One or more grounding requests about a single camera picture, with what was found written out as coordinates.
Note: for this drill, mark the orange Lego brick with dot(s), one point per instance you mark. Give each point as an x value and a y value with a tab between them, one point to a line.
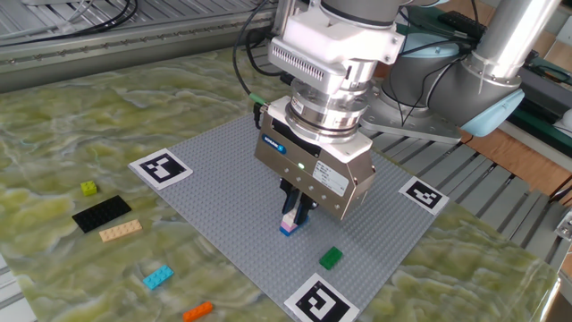
197	311

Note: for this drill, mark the silver vented sensor box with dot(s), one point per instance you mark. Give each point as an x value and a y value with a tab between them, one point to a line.
333	78

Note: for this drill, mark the aluminium frame post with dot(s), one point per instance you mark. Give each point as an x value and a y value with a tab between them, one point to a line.
283	15

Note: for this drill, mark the pink Lego brick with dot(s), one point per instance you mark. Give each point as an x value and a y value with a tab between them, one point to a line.
287	228

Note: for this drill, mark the metal corner bracket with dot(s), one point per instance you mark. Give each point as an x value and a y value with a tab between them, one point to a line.
565	228

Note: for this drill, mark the black Lego plate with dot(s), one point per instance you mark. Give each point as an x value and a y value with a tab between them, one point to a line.
102	214

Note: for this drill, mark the green marble pattern mat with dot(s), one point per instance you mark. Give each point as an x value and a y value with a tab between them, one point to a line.
67	125

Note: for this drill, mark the grey Lego baseplate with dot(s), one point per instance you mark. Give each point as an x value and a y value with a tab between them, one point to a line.
214	179

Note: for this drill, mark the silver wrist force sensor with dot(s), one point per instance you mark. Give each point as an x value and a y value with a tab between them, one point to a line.
330	112

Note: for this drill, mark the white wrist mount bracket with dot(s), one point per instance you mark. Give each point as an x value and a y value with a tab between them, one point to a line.
339	40

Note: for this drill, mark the tan Lego plate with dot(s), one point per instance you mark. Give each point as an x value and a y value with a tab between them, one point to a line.
120	231

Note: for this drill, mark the black white fiducial marker tag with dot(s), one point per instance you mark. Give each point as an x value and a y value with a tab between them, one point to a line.
321	302
423	195
162	168

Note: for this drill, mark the cyan Lego brick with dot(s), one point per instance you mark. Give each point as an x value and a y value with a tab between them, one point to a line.
158	277

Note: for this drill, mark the green Lego brick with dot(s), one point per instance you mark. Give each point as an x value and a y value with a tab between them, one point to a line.
331	258

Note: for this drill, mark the aluminium frame rail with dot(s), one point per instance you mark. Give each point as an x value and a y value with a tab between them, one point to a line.
111	58

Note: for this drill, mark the silver robot mounting plate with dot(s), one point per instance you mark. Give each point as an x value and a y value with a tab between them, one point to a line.
402	123

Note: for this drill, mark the silver UR5 robot arm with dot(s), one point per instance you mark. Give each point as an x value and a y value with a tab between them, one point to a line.
447	89

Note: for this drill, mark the small lime Lego brick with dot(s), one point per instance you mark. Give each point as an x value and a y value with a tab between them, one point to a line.
89	188

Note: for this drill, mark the silver Schunk gripper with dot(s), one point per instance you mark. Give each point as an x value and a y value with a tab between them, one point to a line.
322	179

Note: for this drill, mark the blue Lego brick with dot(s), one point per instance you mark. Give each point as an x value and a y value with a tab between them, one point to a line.
284	232

